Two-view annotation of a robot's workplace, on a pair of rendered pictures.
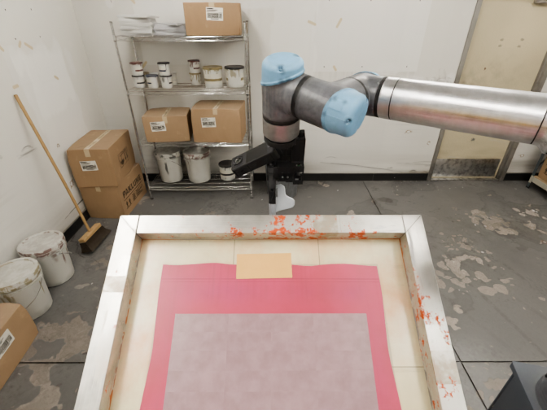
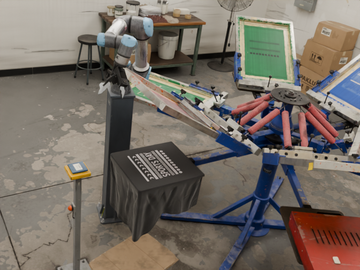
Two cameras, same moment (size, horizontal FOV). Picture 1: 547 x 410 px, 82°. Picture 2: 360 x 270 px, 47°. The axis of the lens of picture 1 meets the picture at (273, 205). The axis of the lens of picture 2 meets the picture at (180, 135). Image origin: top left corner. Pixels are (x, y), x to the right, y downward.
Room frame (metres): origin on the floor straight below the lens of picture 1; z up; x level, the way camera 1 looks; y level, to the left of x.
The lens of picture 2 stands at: (1.57, 1.96, 2.52)
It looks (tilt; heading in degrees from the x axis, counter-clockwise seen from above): 30 degrees down; 234
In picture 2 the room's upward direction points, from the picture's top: 9 degrees clockwise
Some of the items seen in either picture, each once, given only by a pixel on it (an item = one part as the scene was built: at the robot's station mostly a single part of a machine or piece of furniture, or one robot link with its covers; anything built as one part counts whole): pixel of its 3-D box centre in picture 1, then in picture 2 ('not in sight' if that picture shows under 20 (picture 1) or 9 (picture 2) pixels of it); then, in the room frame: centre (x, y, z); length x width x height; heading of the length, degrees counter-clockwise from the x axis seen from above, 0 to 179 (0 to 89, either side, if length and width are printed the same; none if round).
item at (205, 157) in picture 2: not in sight; (215, 157); (-0.17, 0.00, 0.89); 1.24 x 0.06 x 0.06; 0
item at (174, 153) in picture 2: not in sight; (157, 164); (0.33, 0.00, 0.95); 0.48 x 0.44 x 0.01; 0
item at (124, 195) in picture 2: not in sight; (123, 197); (0.56, 0.01, 0.74); 0.45 x 0.03 x 0.43; 90
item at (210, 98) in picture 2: not in sight; (181, 90); (-0.33, -0.78, 1.05); 1.08 x 0.61 x 0.23; 120
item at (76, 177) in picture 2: not in sight; (76, 225); (0.83, -0.11, 0.48); 0.22 x 0.22 x 0.96; 0
